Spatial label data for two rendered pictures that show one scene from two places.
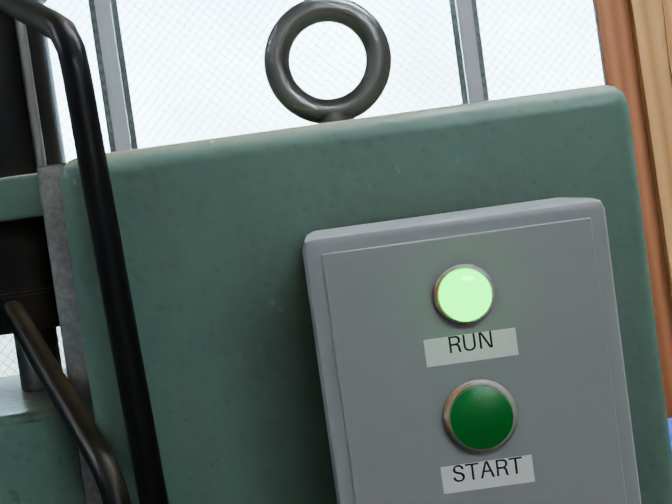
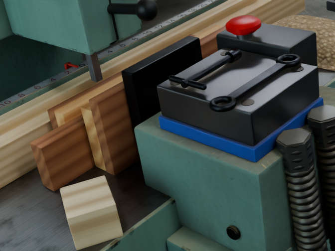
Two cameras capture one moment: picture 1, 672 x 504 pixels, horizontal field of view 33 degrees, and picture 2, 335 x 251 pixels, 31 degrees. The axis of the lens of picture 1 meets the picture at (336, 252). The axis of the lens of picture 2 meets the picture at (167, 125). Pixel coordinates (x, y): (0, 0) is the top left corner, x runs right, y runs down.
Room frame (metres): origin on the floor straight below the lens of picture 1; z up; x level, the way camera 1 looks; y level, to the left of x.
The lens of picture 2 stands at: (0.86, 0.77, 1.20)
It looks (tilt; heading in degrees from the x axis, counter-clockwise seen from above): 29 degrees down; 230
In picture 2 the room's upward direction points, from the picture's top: 10 degrees counter-clockwise
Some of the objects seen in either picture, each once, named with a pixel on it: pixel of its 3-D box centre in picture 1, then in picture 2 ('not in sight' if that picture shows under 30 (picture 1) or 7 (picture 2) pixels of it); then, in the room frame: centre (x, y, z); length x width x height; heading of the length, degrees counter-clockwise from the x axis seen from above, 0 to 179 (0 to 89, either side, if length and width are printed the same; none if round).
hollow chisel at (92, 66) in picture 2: not in sight; (91, 58); (0.53, 0.28, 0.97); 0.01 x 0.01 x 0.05; 0
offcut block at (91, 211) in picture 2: not in sight; (90, 211); (0.66, 0.42, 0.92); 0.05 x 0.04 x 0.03; 62
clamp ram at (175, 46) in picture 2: not in sight; (192, 103); (0.52, 0.41, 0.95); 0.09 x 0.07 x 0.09; 0
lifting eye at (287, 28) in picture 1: (328, 65); not in sight; (0.53, -0.01, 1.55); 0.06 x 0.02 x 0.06; 90
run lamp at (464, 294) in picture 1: (465, 294); not in sight; (0.36, -0.04, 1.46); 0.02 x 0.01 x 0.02; 90
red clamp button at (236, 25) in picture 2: not in sight; (243, 24); (0.49, 0.45, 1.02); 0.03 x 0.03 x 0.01
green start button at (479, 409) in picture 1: (481, 417); not in sight; (0.36, -0.04, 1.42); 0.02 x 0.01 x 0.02; 90
